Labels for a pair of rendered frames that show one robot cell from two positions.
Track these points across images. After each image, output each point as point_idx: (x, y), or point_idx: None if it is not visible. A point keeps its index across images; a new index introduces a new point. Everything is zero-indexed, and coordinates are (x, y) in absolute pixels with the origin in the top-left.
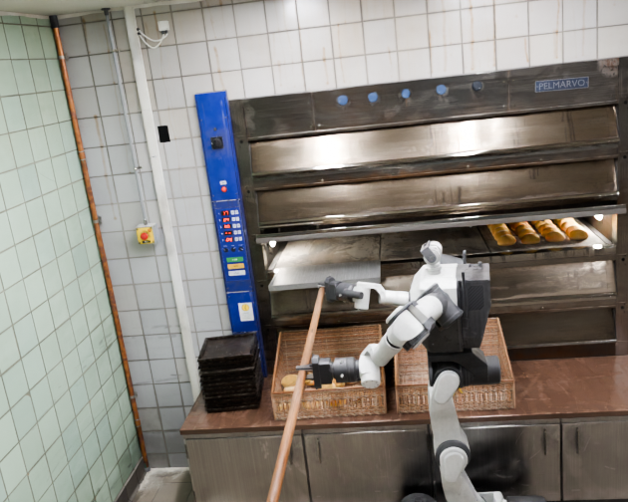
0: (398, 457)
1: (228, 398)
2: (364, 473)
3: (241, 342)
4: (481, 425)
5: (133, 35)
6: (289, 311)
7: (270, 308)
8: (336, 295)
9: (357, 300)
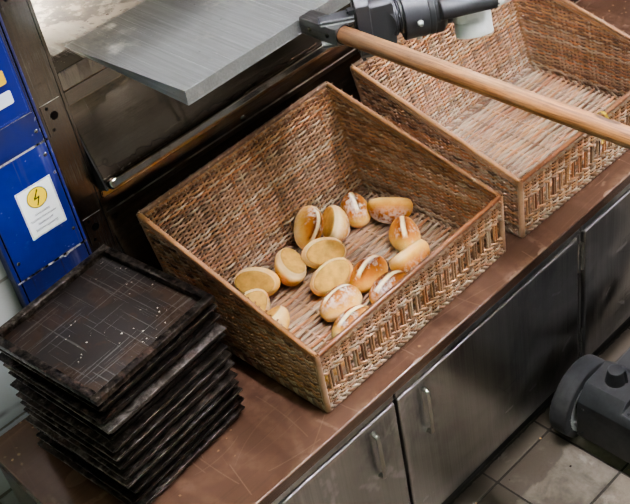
0: (540, 322)
1: (179, 442)
2: (493, 393)
3: (108, 288)
4: None
5: None
6: (141, 149)
7: (94, 165)
8: (407, 28)
9: (474, 16)
